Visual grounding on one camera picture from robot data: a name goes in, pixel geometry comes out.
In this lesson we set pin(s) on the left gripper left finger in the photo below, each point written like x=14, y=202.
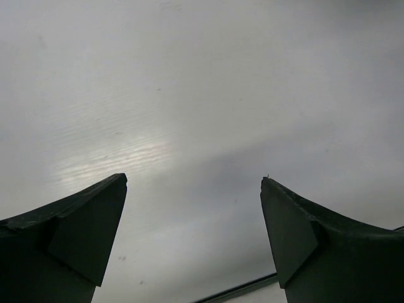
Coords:
x=59, y=252

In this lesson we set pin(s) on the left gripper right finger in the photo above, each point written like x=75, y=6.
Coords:
x=323, y=256

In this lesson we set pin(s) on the metal table rail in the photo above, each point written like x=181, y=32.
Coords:
x=240, y=290

